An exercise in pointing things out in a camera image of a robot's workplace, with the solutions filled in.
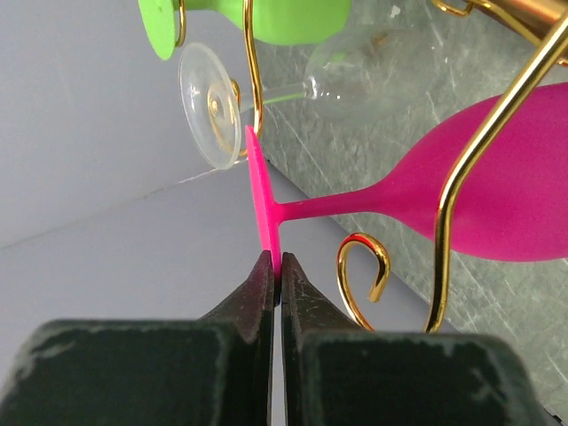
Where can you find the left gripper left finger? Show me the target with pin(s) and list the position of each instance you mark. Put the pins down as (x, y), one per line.
(215, 370)

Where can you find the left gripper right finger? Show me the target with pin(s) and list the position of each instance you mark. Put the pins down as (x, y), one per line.
(337, 373)

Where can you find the pink wine glass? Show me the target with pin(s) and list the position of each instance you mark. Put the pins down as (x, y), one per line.
(512, 207)

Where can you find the clear wine glass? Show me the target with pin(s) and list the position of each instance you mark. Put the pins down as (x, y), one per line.
(356, 76)

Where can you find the green wine glass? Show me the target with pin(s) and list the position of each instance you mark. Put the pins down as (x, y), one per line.
(278, 22)

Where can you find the gold wine glass rack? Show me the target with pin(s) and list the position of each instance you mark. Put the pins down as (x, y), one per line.
(551, 49)

